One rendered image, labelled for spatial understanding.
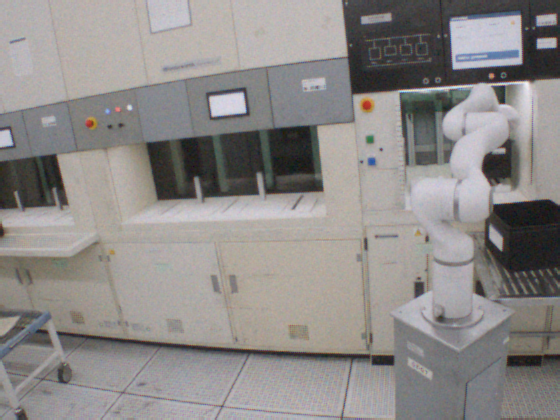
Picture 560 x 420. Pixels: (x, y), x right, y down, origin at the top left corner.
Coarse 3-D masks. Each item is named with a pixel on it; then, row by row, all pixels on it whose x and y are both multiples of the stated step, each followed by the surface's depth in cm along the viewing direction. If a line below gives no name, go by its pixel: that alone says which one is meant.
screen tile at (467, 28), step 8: (456, 24) 163; (464, 24) 162; (472, 24) 161; (456, 32) 164; (464, 32) 163; (472, 32) 162; (480, 32) 162; (464, 40) 164; (472, 40) 163; (480, 40) 163; (456, 48) 166; (464, 48) 165; (472, 48) 164; (480, 48) 163
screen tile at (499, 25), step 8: (488, 24) 160; (496, 24) 159; (504, 24) 158; (488, 32) 161; (512, 32) 158; (488, 40) 162; (496, 40) 161; (504, 40) 160; (512, 40) 159; (488, 48) 163
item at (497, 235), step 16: (496, 208) 166; (512, 208) 165; (528, 208) 164; (544, 208) 163; (496, 224) 154; (512, 224) 167; (528, 224) 166; (544, 224) 165; (496, 240) 155; (512, 240) 141; (528, 240) 140; (544, 240) 140; (496, 256) 156; (512, 256) 143; (528, 256) 142; (544, 256) 141; (512, 272) 144
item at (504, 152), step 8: (504, 144) 190; (488, 152) 193; (496, 152) 192; (504, 152) 191; (488, 160) 194; (496, 160) 193; (504, 160) 193; (488, 168) 196; (496, 168) 195; (504, 168) 194; (488, 176) 197; (496, 176) 196; (504, 176) 195
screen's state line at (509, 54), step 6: (462, 54) 166; (468, 54) 165; (474, 54) 165; (480, 54) 164; (486, 54) 164; (492, 54) 163; (498, 54) 162; (504, 54) 162; (510, 54) 161; (516, 54) 160; (456, 60) 167; (462, 60) 167; (468, 60) 166; (474, 60) 165; (480, 60) 165
